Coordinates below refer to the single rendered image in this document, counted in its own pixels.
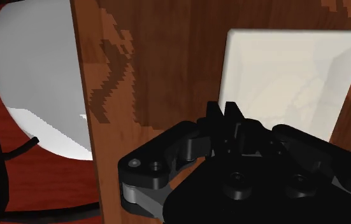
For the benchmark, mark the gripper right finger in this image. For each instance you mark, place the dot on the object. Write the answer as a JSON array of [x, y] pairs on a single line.
[[311, 145]]

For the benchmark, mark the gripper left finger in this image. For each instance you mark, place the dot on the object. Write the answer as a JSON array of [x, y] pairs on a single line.
[[150, 164]]

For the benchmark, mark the white rectangular block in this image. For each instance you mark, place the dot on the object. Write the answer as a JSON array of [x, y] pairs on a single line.
[[287, 77]]

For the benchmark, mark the brown wooden table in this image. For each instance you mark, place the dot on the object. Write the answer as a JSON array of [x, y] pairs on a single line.
[[169, 62]]

